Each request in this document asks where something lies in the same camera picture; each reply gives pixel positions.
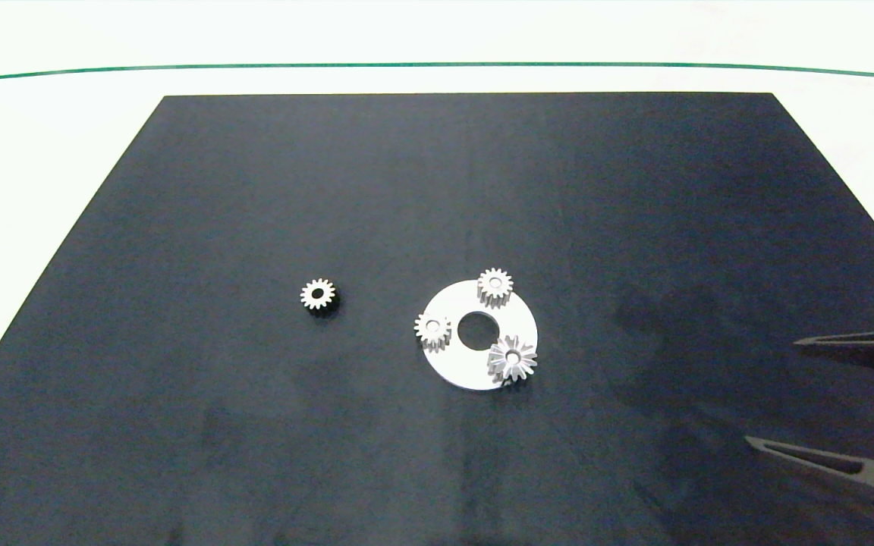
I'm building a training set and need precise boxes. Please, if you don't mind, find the larger steel gear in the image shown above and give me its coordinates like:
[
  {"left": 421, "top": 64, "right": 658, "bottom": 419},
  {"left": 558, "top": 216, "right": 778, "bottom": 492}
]
[{"left": 487, "top": 334, "right": 539, "bottom": 385}]

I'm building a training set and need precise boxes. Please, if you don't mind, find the small steel gear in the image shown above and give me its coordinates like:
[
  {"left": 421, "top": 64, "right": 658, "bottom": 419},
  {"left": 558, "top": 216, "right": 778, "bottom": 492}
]
[
  {"left": 413, "top": 312, "right": 452, "bottom": 354},
  {"left": 300, "top": 278, "right": 340, "bottom": 315},
  {"left": 477, "top": 267, "right": 515, "bottom": 310}
]

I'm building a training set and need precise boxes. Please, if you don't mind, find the round white pin plate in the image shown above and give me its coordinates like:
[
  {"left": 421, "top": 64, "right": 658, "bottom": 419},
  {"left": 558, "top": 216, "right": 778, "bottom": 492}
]
[{"left": 416, "top": 279, "right": 539, "bottom": 392}]

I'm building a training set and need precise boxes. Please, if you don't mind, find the dark table mat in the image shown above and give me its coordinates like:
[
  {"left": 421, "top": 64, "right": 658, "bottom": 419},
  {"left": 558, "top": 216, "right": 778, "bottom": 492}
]
[{"left": 0, "top": 93, "right": 874, "bottom": 546}]

